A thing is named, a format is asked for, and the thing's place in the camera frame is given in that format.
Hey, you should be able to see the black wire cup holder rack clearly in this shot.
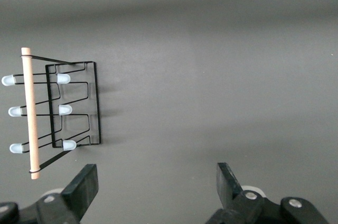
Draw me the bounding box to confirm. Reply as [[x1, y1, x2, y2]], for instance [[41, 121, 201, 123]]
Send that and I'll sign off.
[[1, 47, 103, 180]]

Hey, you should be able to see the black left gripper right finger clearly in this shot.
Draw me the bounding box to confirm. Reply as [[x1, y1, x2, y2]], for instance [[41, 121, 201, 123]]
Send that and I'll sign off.
[[205, 162, 265, 224]]

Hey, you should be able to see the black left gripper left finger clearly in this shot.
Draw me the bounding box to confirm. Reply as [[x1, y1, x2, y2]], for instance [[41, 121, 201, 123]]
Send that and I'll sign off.
[[35, 164, 99, 224]]

